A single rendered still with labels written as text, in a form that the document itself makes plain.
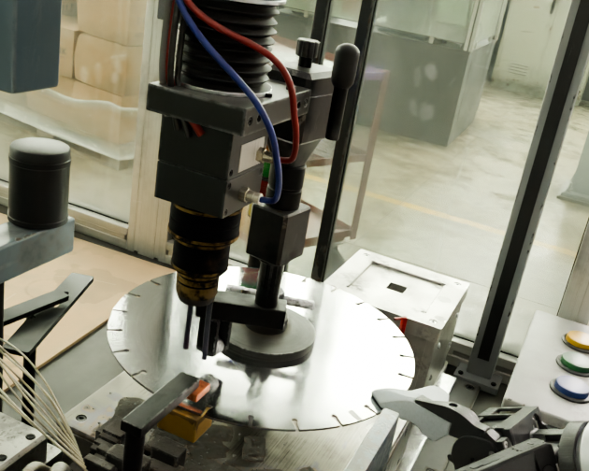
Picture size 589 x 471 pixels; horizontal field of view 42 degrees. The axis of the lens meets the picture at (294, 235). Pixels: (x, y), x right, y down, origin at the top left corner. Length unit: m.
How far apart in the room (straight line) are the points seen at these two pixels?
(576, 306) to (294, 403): 0.58
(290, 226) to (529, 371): 0.44
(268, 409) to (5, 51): 0.38
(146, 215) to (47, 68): 0.84
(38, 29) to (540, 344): 0.76
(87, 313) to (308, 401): 0.58
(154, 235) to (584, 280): 0.74
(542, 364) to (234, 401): 0.46
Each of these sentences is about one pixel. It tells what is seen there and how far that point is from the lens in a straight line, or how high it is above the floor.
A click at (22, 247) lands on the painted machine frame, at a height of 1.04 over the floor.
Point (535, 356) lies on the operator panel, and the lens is 1.05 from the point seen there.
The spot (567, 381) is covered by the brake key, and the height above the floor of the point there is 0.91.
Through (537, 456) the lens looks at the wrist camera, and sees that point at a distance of 0.68.
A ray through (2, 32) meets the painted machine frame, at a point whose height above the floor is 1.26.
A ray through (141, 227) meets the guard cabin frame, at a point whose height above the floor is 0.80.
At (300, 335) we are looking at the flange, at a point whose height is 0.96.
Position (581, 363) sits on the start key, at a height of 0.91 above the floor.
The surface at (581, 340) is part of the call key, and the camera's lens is 1.11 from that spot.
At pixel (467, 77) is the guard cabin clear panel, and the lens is 1.16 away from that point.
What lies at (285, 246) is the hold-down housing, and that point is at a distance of 0.68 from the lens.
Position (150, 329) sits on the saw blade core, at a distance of 0.82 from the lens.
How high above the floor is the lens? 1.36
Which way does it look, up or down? 22 degrees down
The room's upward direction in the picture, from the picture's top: 10 degrees clockwise
